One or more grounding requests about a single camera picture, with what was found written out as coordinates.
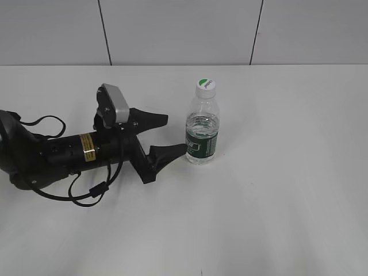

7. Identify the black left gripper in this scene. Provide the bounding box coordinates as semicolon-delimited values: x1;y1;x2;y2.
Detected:
94;108;187;184

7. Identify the clear Cestbon water bottle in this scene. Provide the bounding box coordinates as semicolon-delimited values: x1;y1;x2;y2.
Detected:
185;96;220;165

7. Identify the white green bottle cap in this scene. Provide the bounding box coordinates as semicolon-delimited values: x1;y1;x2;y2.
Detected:
195;78;216;99

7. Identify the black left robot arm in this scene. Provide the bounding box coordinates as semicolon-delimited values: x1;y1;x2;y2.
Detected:
1;108;187;190

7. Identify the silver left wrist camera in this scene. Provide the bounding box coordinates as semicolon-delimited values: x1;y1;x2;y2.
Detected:
97;83;130;128

